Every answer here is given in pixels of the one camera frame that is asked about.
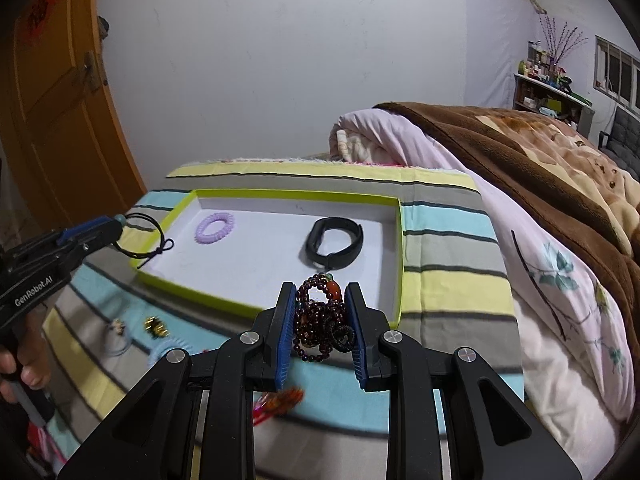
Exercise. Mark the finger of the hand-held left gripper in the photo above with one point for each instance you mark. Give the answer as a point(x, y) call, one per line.
point(82, 228)
point(97, 240)

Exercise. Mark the dark grey chair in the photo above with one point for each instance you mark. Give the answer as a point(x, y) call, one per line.
point(625, 135)

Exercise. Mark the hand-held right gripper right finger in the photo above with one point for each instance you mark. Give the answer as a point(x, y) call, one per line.
point(358, 345)

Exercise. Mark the wooden door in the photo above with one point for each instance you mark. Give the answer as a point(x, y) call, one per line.
point(50, 125)

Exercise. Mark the gold hair clip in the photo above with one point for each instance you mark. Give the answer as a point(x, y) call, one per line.
point(155, 326)

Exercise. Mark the colourful woven mat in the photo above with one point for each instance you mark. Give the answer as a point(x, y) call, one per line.
point(45, 442)

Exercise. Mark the wooden shelf unit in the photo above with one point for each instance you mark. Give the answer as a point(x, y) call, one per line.
point(542, 97)

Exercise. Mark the metal door latch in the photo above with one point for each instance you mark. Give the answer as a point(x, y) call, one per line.
point(90, 72)

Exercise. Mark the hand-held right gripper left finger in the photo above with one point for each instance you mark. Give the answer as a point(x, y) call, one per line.
point(285, 340)

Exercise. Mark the red door decoration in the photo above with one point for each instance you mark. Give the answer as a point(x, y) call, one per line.
point(37, 15)

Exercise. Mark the striped bed sheet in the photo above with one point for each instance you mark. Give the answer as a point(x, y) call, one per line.
point(450, 270)

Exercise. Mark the pink floral quilt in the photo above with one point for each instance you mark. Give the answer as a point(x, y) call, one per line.
point(500, 210)

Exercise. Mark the purple decorative branches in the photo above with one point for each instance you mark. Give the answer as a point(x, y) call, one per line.
point(560, 40)

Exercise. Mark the person's left hand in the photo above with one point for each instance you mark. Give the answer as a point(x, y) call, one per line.
point(35, 360)

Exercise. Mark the group of small bottles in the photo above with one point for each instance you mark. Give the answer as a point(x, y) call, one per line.
point(540, 65)

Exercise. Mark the brown plush blanket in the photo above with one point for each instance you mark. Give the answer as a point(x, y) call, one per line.
point(500, 140)

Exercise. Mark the green shallow tray box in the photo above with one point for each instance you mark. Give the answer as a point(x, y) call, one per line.
point(250, 260)

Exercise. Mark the barred window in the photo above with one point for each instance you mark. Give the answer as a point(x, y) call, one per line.
point(617, 67)

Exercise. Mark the black smart wristband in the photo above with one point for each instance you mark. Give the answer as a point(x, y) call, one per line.
point(350, 248)

